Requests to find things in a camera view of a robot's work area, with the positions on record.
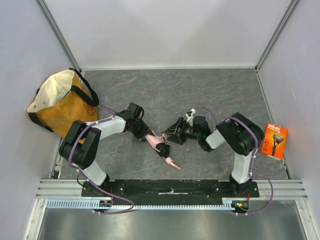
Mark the pink and black folding umbrella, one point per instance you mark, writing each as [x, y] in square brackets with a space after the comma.
[158, 143]

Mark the yellow tote bag black handles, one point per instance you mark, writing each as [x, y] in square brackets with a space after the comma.
[63, 98]

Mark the orange razor box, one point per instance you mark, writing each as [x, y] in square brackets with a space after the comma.
[274, 141]

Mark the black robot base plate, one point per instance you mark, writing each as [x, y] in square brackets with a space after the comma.
[173, 191]

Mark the light blue cable duct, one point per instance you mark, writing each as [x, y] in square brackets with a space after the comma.
[97, 204]

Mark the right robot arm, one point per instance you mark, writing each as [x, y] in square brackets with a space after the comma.
[241, 134]

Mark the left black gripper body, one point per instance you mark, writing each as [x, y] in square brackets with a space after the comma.
[137, 127]

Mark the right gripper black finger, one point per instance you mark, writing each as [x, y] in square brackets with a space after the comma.
[175, 139]
[174, 129]

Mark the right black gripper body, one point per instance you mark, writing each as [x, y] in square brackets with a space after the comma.
[180, 131]

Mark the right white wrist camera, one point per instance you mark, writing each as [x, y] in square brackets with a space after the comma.
[190, 116]

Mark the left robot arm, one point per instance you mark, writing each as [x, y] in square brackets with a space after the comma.
[80, 145]

